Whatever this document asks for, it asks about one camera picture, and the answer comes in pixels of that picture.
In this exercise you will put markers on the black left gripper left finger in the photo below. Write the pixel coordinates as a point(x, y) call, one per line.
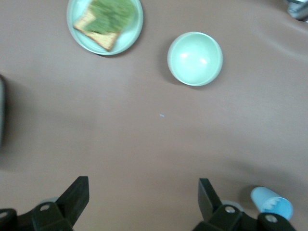
point(65, 209)

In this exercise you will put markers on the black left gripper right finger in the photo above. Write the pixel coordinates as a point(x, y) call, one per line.
point(216, 214)

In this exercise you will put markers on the blue plastic cup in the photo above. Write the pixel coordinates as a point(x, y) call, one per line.
point(267, 197)

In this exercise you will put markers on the beige and chrome toaster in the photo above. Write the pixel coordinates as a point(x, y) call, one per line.
point(2, 110)

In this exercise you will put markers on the pale green bowl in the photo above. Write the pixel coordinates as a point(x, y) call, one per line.
point(195, 59)

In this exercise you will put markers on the bread slice under lettuce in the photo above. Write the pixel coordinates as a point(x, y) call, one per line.
point(101, 39)

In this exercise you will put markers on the pale green plate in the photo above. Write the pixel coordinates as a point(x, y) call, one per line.
point(130, 36)

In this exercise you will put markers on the green lettuce leaf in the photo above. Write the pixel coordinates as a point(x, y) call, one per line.
point(110, 16)

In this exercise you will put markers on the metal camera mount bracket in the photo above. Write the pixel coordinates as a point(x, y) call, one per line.
point(297, 9)

